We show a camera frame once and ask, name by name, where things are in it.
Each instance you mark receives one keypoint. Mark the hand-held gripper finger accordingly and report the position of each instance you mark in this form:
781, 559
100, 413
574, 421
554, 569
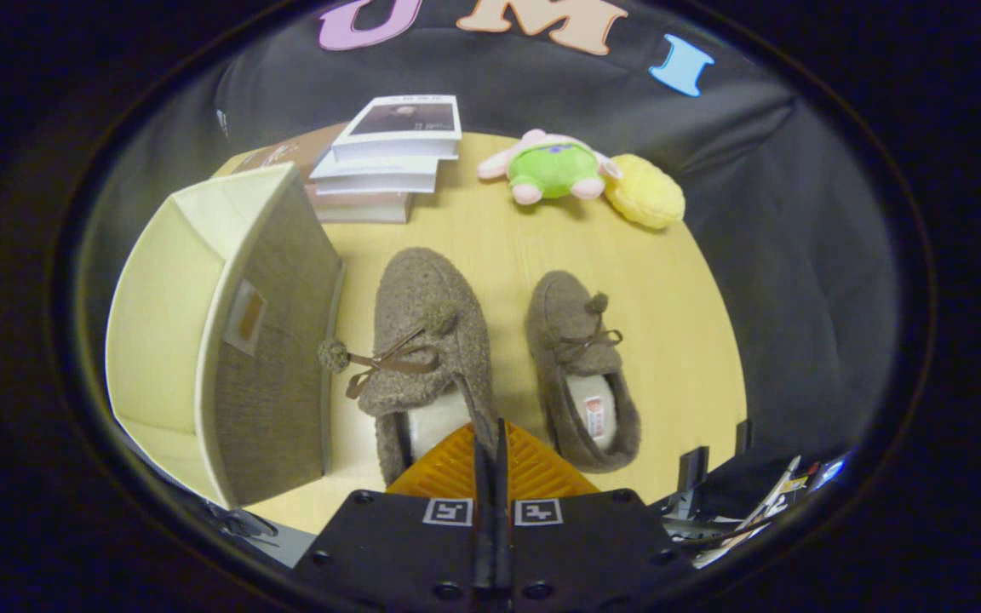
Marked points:
482, 477
501, 468

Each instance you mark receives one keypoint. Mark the brown fuzzy shoe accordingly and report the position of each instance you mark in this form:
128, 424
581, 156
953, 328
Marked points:
422, 340
576, 358

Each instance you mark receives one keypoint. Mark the cream fabric storage box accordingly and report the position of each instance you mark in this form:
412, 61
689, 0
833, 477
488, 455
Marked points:
226, 340

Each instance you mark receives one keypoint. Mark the clutter of papers and stands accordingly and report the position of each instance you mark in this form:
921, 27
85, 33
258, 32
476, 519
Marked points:
746, 507

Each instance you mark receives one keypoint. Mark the brown cover book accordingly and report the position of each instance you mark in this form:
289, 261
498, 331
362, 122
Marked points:
354, 204

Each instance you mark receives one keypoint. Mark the pink and green plush toy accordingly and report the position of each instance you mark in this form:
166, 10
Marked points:
552, 169

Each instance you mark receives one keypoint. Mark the yellow plush toy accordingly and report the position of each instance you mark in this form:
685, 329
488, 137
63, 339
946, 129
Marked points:
645, 191

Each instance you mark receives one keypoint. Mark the white plain book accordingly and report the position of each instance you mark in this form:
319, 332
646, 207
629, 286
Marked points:
375, 174

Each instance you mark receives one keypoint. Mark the white book with photo cover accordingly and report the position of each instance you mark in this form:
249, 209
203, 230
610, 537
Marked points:
401, 128

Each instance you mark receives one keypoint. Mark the black backdrop cloth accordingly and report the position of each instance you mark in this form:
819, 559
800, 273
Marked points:
797, 255

